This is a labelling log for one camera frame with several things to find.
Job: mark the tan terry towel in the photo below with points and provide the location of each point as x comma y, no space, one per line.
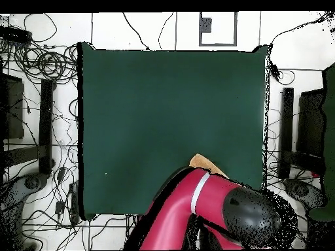
201,162

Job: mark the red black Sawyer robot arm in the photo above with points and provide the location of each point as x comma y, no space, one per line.
172,214

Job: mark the dark green table cloth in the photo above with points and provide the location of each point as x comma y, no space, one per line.
130,104

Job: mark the small black power adapter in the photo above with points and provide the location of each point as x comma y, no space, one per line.
61,174
59,207

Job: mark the gray square floor box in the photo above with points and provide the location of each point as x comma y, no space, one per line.
205,24

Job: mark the gray black floor stand base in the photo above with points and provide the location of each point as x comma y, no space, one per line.
301,189
31,183

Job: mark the black box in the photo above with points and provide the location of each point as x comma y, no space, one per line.
13,107
310,123

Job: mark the dark green fabric sheet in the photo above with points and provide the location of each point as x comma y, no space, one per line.
329,130

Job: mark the black power strip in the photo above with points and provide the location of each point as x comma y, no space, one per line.
15,34

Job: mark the gray floor hatch frame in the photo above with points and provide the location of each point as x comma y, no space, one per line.
217,44

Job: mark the black metal stand frame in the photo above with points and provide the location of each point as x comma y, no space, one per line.
46,125
286,130

